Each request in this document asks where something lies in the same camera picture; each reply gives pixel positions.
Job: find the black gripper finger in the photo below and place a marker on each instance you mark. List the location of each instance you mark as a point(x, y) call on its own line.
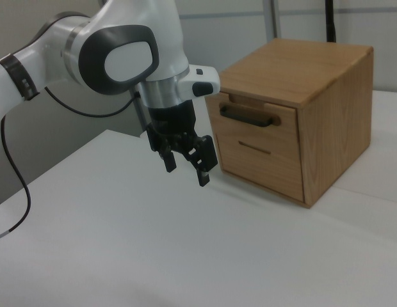
point(205, 156)
point(169, 163)

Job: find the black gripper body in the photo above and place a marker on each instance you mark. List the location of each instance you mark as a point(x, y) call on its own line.
point(173, 120)

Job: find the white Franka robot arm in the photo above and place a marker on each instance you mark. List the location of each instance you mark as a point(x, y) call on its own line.
point(128, 60)

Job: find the wooden drawer with slot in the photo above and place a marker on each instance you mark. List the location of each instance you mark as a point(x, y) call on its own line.
point(265, 172)

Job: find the wooden drawer cabinet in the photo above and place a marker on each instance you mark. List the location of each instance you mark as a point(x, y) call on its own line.
point(336, 134)

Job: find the black vertical pole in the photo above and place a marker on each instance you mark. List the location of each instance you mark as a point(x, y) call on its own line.
point(330, 22)

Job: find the grey partition post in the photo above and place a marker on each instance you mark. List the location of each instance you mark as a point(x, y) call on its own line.
point(275, 19)

